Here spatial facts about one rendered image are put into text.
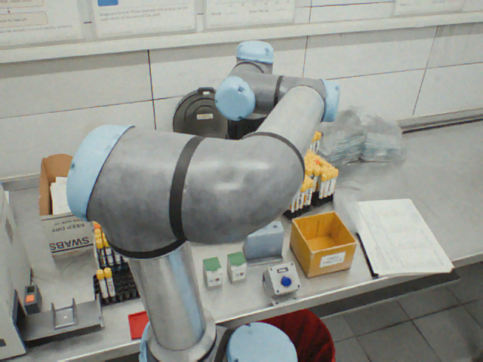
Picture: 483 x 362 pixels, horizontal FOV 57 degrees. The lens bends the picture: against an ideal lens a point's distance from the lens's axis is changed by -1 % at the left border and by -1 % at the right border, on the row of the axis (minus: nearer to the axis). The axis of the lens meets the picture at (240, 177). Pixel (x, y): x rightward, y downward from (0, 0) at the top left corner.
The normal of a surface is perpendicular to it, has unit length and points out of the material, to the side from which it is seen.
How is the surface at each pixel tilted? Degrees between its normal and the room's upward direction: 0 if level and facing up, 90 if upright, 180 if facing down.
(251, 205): 73
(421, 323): 0
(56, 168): 89
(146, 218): 91
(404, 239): 1
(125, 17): 94
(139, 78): 90
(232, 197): 61
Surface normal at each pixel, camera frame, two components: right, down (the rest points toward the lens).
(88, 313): 0.03, -0.80
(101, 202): -0.29, 0.45
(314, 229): 0.30, 0.58
